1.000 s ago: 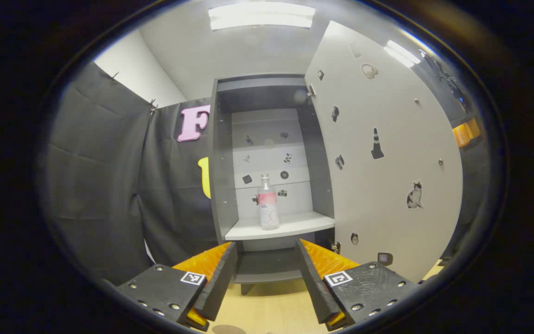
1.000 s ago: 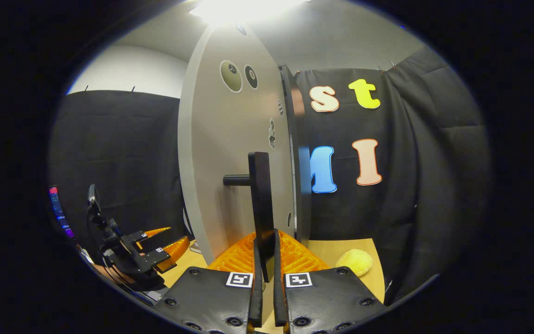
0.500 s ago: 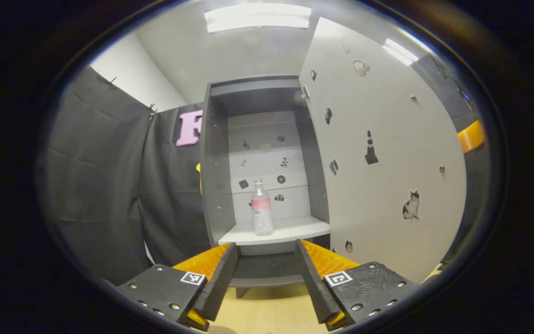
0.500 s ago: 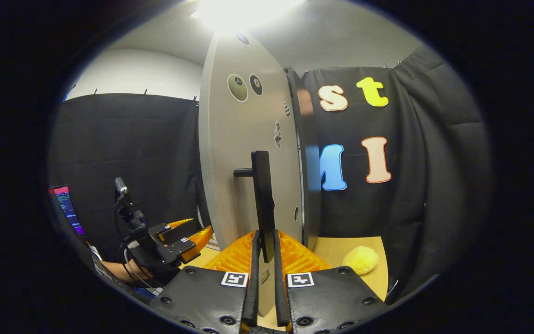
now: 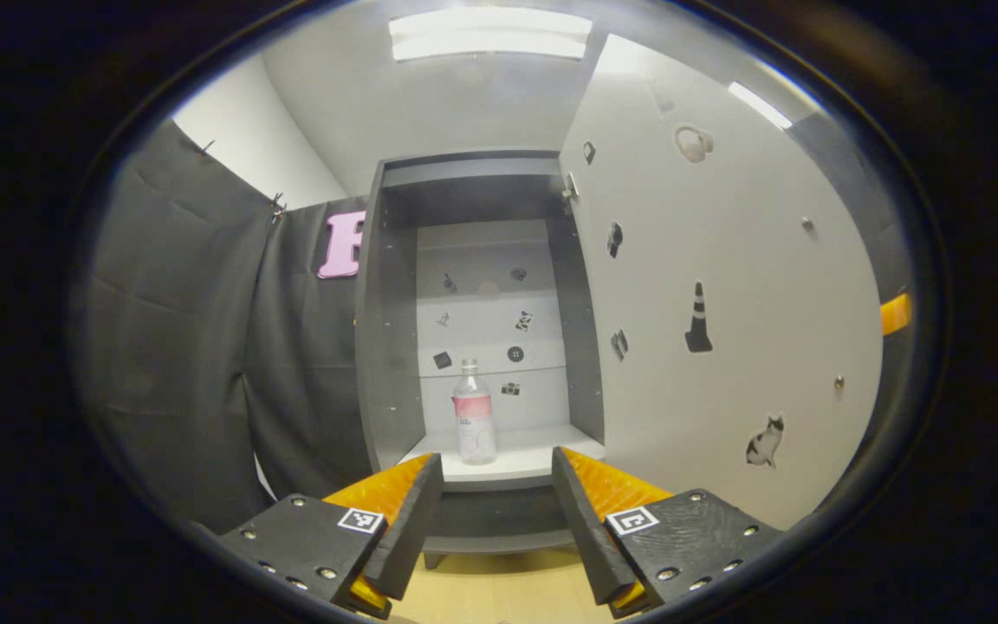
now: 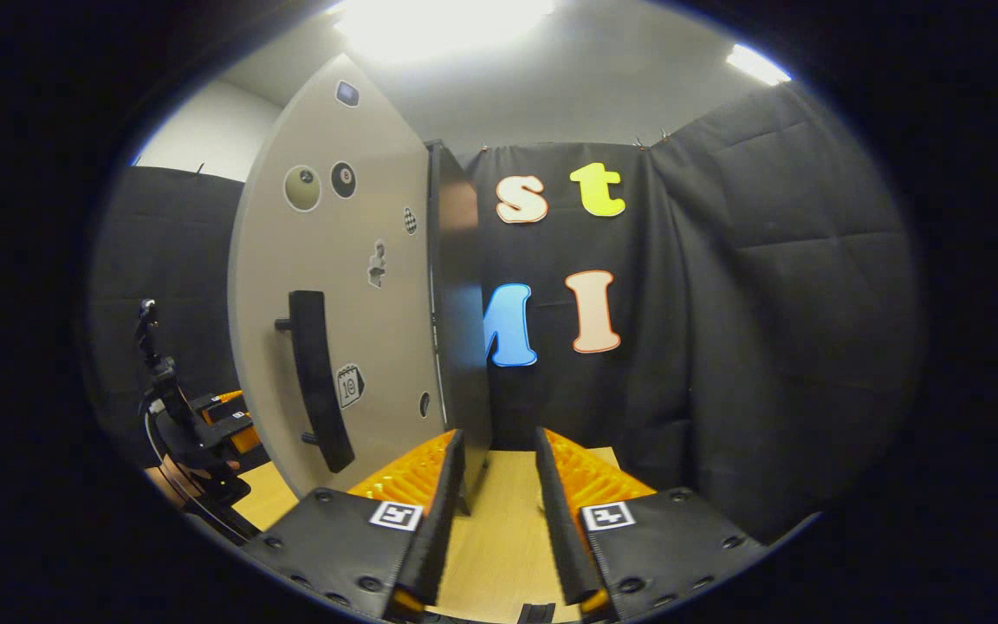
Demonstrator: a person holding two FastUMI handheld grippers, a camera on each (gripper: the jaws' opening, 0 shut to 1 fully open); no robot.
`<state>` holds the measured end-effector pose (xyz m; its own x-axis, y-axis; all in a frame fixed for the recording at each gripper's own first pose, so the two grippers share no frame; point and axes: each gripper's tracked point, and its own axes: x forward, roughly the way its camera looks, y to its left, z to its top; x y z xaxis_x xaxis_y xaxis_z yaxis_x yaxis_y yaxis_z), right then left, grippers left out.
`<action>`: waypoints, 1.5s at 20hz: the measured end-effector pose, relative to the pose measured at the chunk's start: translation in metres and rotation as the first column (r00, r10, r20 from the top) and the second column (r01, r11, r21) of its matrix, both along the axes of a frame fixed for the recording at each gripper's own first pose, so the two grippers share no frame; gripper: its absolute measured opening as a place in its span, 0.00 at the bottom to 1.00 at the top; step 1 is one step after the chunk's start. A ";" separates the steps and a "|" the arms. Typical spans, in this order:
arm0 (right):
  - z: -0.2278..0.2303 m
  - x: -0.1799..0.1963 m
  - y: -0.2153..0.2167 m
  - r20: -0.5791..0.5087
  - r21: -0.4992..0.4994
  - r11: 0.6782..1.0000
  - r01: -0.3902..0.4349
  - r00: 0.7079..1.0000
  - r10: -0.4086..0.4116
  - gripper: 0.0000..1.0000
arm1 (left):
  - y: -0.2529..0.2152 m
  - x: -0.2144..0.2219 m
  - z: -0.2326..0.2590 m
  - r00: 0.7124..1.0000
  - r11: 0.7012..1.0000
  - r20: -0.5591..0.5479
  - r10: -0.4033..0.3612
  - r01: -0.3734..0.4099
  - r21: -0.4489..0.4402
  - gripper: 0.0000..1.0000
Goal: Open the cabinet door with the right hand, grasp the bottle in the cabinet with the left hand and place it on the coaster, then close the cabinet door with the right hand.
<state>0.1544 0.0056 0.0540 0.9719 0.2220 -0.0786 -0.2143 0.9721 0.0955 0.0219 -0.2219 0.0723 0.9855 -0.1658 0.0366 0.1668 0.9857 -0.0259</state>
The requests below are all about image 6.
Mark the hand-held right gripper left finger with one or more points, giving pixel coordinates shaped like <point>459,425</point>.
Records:
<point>443,529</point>

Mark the light grey cabinet door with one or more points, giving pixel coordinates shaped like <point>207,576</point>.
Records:
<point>326,251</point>

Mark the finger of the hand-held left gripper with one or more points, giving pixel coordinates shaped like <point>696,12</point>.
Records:
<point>220,401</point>
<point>235,431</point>

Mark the large ceiling light panel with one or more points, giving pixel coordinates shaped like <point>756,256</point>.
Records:
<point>438,26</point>

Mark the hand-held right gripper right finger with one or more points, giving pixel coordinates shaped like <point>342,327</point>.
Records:
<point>564,537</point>

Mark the black backdrop cloth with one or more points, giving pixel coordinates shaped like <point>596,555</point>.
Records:
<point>767,303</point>

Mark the small ceiling light panel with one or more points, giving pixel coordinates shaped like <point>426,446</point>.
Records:
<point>757,64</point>

